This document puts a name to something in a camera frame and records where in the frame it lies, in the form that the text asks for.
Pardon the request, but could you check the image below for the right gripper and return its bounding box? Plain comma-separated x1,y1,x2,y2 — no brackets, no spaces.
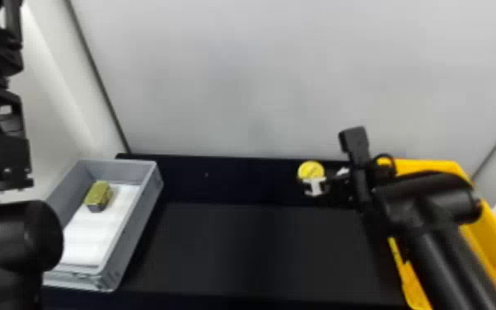
328,166,363,207

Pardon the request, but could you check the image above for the yellow can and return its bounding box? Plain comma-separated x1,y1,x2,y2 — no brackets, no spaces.
297,160,330,199

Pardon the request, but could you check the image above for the grey box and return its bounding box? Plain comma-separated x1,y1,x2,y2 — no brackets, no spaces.
41,158,165,294

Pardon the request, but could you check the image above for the olive yellow block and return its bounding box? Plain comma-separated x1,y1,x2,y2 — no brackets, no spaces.
82,180,115,214

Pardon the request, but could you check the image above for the white foam insert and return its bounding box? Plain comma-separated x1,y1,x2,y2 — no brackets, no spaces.
57,182,142,269

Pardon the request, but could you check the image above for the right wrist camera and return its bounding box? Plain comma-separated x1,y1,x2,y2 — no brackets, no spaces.
338,125,373,167

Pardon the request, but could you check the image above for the black cable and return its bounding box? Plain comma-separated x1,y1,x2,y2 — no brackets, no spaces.
369,153,400,180

